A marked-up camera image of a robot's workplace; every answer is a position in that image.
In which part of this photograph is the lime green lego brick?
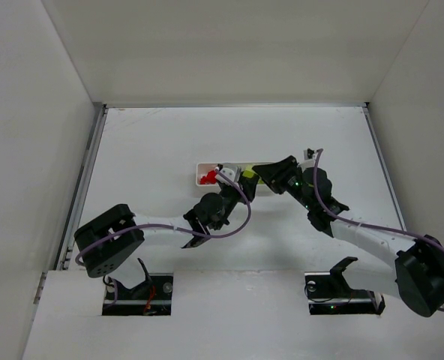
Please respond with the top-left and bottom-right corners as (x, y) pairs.
(241, 169), (260, 183)

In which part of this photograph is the red round lego piece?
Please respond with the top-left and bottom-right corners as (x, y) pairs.
(199, 170), (217, 185)

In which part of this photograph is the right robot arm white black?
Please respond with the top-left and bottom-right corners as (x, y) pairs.
(253, 151), (444, 317)

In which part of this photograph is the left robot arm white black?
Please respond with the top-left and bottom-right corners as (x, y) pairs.
(74, 174), (260, 289)

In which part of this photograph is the white three-compartment tray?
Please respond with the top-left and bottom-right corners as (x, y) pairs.
(195, 162), (273, 197)

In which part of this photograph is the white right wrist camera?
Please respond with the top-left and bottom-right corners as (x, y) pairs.
(301, 148), (318, 168)

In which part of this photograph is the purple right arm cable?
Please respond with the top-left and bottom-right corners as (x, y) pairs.
(313, 148), (444, 313)

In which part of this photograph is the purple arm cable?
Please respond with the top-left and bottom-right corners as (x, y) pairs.
(313, 148), (444, 313)
(74, 168), (253, 305)

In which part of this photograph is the right aluminium frame rail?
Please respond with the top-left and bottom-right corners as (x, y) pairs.
(362, 102), (407, 230)

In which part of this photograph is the aluminium frame rail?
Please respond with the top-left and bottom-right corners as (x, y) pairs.
(33, 102), (107, 305)
(362, 102), (407, 230)

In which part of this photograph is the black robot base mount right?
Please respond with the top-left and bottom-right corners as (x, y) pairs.
(304, 256), (386, 316)

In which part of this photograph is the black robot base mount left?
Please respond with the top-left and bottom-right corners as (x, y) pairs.
(101, 258), (174, 317)

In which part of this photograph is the left aluminium frame rail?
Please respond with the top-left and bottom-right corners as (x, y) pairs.
(33, 102), (107, 305)

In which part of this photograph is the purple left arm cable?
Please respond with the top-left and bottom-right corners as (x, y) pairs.
(74, 168), (253, 305)

